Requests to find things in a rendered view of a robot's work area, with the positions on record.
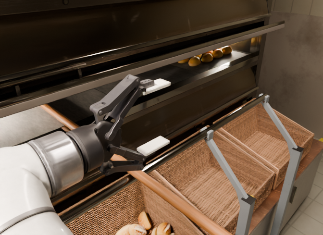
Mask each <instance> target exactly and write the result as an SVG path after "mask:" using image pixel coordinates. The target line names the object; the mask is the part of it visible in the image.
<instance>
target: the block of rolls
mask: <svg viewBox="0 0 323 235"><path fill-rule="evenodd" d="M231 52H232V49H231V47H230V46H225V47H223V48H219V49H215V50H212V51H209V52H206V53H203V54H200V55H197V56H194V57H191V59H189V58H188V59H184V60H181V61H178V63H186V62H188V61H189V62H188V64H189V66H198V65H199V64H200V58H201V56H202V55H203V56H202V59H201V60H202V62H211V61H212V60H213V58H220V57H222V56H223V55H226V54H230V53H231Z"/></svg>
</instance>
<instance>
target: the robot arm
mask: <svg viewBox="0 0 323 235"><path fill-rule="evenodd" d="M170 85H171V82H169V81H166V80H163V79H157V80H154V81H153V80H150V79H146V80H143V81H140V78H139V77H136V76H134V75H131V74H128V75H127V76H126V77H125V78H124V79H123V80H122V81H121V82H120V83H119V84H118V85H117V86H116V87H115V88H113V89H112V90H111V91H110V92H109V93H108V94H107V95H106V96H105V97H104V98H103V99H102V100H101V101H99V102H97V103H94V104H92V105H91V106H90V110H91V111H92V112H93V113H94V116H95V121H94V122H93V123H92V124H89V125H84V126H81V127H79V128H76V129H74V130H71V131H69V132H66V133H64V132H62V131H57V132H54V133H51V134H49V135H46V136H43V137H41V138H38V139H36V140H31V141H29V142H28V143H25V144H22V145H18V146H14V147H4V148H0V235H74V234H73V233H72V232H71V230H70V229H69V228H68V227H67V226H66V225H65V224H64V223H63V222H62V220H61V219H60V217H59V216H58V214H57V213H56V211H55V209H54V207H53V205H52V203H51V200H50V197H52V196H55V195H57V194H58V193H60V192H61V191H63V190H65V189H67V188H69V187H71V186H73V185H75V184H76V183H78V182H80V181H81V180H82V179H83V177H84V174H86V173H88V172H90V171H92V170H94V169H96V168H98V170H100V171H101V172H102V173H103V174H105V175H106V176H108V175H110V174H112V173H115V172H128V171H141V170H142V169H143V168H144V166H143V162H144V161H145V160H146V158H148V157H150V156H151V155H153V154H154V153H155V152H156V151H157V150H159V149H160V148H162V147H164V146H166V145H168V144H169V143H170V141H169V140H168V139H166V138H164V137H162V136H159V137H157V138H155V139H153V140H151V141H150V142H148V143H146V144H144V145H142V146H140V147H138V148H137V151H138V152H137V151H134V150H131V149H128V148H125V147H122V146H121V143H122V138H121V132H122V131H121V128H120V127H121V125H122V124H123V123H124V117H125V116H126V115H127V113H128V112H129V110H130V109H131V108H132V106H133V105H134V103H135V102H136V100H137V99H138V97H139V96H140V94H142V95H147V94H149V93H152V92H155V91H157V90H160V89H162V88H165V87H168V86H170ZM112 109H113V110H112ZM111 110H112V111H111ZM109 111H111V112H109ZM108 112H109V113H108ZM104 116H106V117H105V118H104V119H103V117H104ZM112 119H114V120H116V122H115V123H114V122H111V120H112ZM114 154H117V155H120V156H125V157H128V158H131V159H134V160H127V161H109V160H110V159H111V158H112V156H113V155H114Z"/></svg>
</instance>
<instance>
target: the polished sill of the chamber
mask: <svg viewBox="0 0 323 235"><path fill-rule="evenodd" d="M258 57H259V56H258V55H256V54H249V55H247V56H244V57H241V58H239V59H236V60H234V61H231V62H228V63H226V64H223V65H221V66H218V67H215V68H213V69H210V70H208V71H205V72H203V73H200V74H198V75H195V76H193V77H190V78H187V79H185V80H182V81H180V82H177V83H175V84H172V85H170V86H168V87H165V88H162V89H160V90H157V91H155V92H152V93H149V94H147V95H144V96H141V97H139V98H138V99H137V100H136V102H135V103H134V105H133V106H132V108H131V109H130V110H129V112H128V113H127V115H126V116H125V117H127V116H129V115H132V114H134V113H136V112H139V111H141V110H143V109H146V108H148V107H150V106H153V105H155V104H157V103H160V102H162V101H164V100H167V99H169V98H171V97H174V96H176V95H178V94H181V93H183V92H185V91H188V90H190V89H192V88H195V87H197V86H200V85H202V84H204V83H206V82H209V81H211V80H213V79H215V78H218V77H220V76H222V75H225V74H227V73H229V72H232V71H234V70H236V69H239V68H241V67H243V66H246V65H248V64H250V63H253V62H255V61H257V60H258ZM94 121H95V116H94V115H92V116H89V117H87V118H85V119H82V120H80V121H77V122H75V124H77V125H78V126H80V127H81V126H84V125H89V124H92V123H93V122H94ZM57 131H62V132H64V133H66V132H69V131H71V129H69V128H68V127H67V126H64V127H61V128H59V129H56V130H54V131H51V132H48V133H46V134H43V135H41V136H38V137H35V138H33V139H31V140H36V139H38V138H41V137H43V136H46V135H49V134H51V133H54V132H57ZM31 140H28V141H25V142H23V143H20V144H18V145H22V144H25V143H28V142H29V141H31ZM18 145H15V146H18Z"/></svg>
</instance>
